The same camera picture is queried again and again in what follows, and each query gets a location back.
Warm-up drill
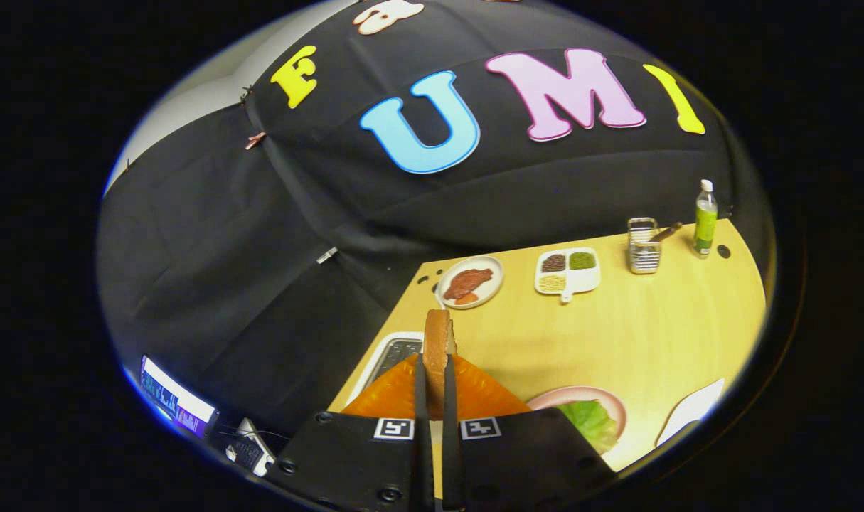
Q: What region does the laptop with lit screen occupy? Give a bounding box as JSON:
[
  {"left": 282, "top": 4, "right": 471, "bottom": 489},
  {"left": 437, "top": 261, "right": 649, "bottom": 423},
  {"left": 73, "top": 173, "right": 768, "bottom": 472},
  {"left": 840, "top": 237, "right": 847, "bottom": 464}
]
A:
[{"left": 139, "top": 354, "right": 276, "bottom": 477}]

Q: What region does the green lettuce leaf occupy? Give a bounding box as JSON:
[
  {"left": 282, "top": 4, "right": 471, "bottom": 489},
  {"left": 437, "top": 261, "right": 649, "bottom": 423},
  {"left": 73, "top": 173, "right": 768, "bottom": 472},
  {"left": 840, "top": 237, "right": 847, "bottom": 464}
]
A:
[{"left": 560, "top": 400, "right": 619, "bottom": 456}]

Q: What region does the black backdrop cloth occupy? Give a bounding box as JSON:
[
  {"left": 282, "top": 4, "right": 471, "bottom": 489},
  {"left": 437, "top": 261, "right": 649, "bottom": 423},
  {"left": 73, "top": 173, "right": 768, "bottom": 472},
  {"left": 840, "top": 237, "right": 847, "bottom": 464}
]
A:
[{"left": 96, "top": 0, "right": 767, "bottom": 456}]

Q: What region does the brown crust bread slice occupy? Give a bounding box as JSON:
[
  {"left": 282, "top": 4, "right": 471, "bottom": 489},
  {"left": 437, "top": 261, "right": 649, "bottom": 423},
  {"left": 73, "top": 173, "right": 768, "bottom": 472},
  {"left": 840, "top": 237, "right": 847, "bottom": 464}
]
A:
[{"left": 422, "top": 309, "right": 458, "bottom": 420}]

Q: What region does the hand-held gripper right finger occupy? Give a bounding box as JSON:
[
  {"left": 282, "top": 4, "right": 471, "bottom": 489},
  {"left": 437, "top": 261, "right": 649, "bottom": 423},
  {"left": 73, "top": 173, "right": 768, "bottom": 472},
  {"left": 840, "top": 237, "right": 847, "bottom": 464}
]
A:
[{"left": 441, "top": 353, "right": 619, "bottom": 512}]

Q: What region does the white divided dish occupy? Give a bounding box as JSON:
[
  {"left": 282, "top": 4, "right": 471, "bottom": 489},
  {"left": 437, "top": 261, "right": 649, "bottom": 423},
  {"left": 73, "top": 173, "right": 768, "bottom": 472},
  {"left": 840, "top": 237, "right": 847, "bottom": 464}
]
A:
[{"left": 534, "top": 247, "right": 602, "bottom": 304}]

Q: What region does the round white plate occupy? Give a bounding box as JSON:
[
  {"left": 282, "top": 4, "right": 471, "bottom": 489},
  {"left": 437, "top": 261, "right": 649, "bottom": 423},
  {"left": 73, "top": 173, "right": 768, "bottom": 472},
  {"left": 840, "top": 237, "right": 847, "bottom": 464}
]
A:
[{"left": 435, "top": 255, "right": 505, "bottom": 310}]

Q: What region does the white toaster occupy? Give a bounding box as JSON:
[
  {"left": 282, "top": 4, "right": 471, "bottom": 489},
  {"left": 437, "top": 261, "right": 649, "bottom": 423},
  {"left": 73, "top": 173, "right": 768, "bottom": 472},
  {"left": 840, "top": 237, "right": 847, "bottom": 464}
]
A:
[{"left": 346, "top": 331, "right": 425, "bottom": 406}]

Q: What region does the pink plate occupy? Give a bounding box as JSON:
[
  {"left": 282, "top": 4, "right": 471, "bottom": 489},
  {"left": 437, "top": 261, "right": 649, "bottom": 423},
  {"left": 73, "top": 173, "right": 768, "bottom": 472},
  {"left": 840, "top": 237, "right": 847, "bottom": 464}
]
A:
[{"left": 526, "top": 385, "right": 628, "bottom": 456}]

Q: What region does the green drink bottle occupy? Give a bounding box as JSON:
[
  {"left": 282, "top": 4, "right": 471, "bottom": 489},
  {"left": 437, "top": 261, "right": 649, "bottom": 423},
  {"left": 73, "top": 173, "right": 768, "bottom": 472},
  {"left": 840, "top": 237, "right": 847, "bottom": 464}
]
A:
[{"left": 693, "top": 179, "right": 719, "bottom": 259}]

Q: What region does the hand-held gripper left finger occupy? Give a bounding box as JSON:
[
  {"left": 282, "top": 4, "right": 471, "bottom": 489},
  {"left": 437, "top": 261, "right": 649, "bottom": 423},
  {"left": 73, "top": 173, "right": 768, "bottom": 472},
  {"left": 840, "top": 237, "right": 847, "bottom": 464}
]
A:
[{"left": 261, "top": 352, "right": 434, "bottom": 512}]

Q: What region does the flat white plate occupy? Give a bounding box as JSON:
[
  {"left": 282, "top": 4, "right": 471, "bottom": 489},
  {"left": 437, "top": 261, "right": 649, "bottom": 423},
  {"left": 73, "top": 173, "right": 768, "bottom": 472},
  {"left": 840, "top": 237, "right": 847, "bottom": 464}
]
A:
[{"left": 656, "top": 378, "right": 726, "bottom": 447}]

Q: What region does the metal wire basket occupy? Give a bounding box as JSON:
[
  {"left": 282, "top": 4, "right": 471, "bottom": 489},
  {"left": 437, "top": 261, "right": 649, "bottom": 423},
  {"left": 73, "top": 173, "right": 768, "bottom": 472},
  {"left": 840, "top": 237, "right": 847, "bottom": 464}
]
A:
[{"left": 626, "top": 217, "right": 662, "bottom": 275}]

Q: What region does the red meat slice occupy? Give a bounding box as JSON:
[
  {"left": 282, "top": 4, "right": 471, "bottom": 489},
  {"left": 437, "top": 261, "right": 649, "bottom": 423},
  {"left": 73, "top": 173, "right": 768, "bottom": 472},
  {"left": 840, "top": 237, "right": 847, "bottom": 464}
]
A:
[{"left": 442, "top": 268, "right": 494, "bottom": 305}]

